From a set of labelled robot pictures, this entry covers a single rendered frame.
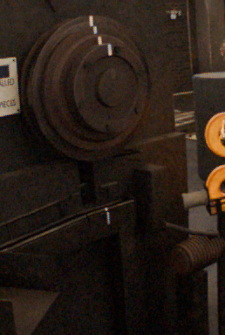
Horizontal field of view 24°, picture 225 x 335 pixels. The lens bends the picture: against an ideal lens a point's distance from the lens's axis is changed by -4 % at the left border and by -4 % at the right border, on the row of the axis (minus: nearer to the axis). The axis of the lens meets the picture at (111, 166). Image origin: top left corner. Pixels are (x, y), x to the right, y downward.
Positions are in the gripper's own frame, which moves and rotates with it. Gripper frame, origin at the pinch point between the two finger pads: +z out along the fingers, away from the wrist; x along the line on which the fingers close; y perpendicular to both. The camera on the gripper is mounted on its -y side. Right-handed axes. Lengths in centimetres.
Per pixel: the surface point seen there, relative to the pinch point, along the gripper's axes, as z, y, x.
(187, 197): -6.1, -22.8, 15.8
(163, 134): 21.7, -11.4, 20.3
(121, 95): -12.4, 21.2, 37.0
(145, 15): 33, 35, 23
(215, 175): -3.7, -16.5, 4.7
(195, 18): 417, -72, -77
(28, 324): -71, -13, 68
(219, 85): 225, -76, -55
